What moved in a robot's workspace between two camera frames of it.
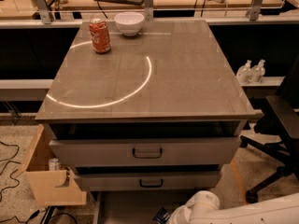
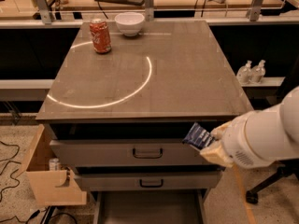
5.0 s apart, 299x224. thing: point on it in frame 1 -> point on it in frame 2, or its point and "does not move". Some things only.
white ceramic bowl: (129, 22) does not move
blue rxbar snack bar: (162, 216) -> (198, 136)
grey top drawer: (145, 152) does not move
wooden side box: (49, 187) does not move
